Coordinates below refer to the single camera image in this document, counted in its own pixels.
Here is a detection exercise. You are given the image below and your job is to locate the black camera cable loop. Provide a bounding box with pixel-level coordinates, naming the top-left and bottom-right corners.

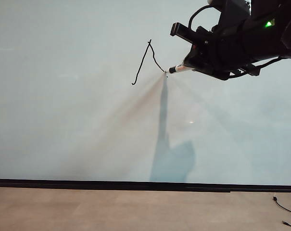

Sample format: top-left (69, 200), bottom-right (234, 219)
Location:
top-left (188, 4), bottom-right (217, 31)

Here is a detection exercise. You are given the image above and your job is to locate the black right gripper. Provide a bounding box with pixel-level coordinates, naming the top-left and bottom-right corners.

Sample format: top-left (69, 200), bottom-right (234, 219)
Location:
top-left (183, 9), bottom-right (261, 82)

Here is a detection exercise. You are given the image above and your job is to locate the white black whiteboard marker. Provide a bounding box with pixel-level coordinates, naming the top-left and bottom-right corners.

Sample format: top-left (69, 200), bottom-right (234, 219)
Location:
top-left (164, 63), bottom-right (193, 74)

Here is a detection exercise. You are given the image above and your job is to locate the black cable with plug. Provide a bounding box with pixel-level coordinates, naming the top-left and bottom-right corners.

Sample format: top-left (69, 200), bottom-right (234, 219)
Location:
top-left (272, 196), bottom-right (291, 216)

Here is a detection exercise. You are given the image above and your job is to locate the large white whiteboard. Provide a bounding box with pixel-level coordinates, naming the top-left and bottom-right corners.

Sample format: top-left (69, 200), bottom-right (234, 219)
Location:
top-left (0, 0), bottom-right (291, 187)

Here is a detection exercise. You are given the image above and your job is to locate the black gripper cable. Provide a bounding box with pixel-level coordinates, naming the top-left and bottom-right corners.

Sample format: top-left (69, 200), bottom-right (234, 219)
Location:
top-left (231, 55), bottom-right (284, 78)

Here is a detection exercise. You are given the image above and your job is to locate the black whiteboard pen tray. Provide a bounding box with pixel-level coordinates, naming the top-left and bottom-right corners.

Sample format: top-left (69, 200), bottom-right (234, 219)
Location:
top-left (0, 184), bottom-right (232, 193)

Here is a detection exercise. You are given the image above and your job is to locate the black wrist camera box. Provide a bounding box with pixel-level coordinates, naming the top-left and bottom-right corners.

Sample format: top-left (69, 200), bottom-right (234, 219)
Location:
top-left (170, 22), bottom-right (199, 45)

